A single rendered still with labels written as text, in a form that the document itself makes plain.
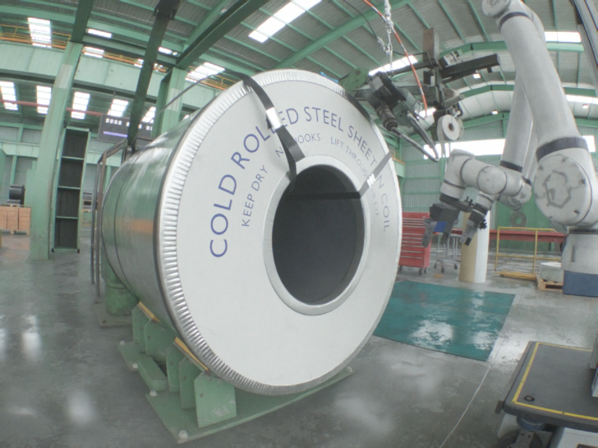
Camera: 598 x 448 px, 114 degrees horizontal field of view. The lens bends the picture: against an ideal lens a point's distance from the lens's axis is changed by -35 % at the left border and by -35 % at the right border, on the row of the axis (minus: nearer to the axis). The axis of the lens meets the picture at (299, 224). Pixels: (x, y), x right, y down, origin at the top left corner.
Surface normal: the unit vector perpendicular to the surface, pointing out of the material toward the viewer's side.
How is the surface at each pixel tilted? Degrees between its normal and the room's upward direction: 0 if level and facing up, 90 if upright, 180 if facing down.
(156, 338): 90
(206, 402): 90
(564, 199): 102
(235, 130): 90
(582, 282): 90
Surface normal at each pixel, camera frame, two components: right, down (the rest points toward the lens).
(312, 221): -0.71, 0.18
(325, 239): -0.70, -0.16
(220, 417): 0.69, 0.04
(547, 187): -0.97, 0.03
